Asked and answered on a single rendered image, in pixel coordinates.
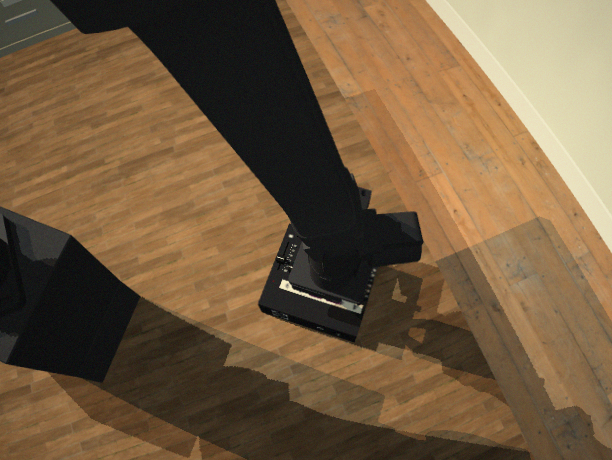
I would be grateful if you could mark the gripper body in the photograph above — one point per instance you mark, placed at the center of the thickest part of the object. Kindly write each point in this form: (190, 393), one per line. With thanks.
(304, 278)

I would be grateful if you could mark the black lighting desk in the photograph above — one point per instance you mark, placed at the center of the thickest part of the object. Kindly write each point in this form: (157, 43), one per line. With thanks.
(280, 300)

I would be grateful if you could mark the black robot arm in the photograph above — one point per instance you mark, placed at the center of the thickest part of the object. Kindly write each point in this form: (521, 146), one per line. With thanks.
(236, 60)

